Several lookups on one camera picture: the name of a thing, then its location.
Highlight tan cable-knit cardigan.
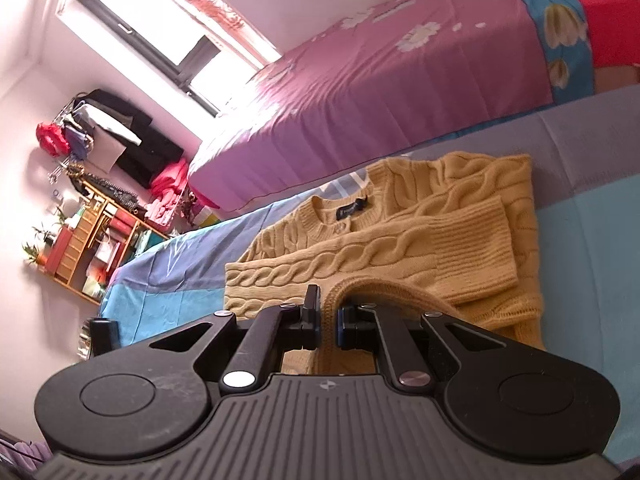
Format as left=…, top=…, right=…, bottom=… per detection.
left=224, top=152, right=544, bottom=375

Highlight wooden storage shelf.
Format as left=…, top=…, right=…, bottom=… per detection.
left=40, top=185, right=168, bottom=304

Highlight window with dark frame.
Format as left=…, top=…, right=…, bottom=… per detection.
left=77, top=0, right=280, bottom=116

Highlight red clothes pile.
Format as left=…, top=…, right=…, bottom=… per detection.
left=145, top=158, right=220, bottom=233

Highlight blue grey patchwork bedsheet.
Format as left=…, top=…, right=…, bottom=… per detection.
left=100, top=86, right=639, bottom=463

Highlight hanging dark clothes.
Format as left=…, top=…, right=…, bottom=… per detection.
left=72, top=89, right=183, bottom=188

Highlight purple floral bed cover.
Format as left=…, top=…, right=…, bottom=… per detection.
left=189, top=0, right=594, bottom=214

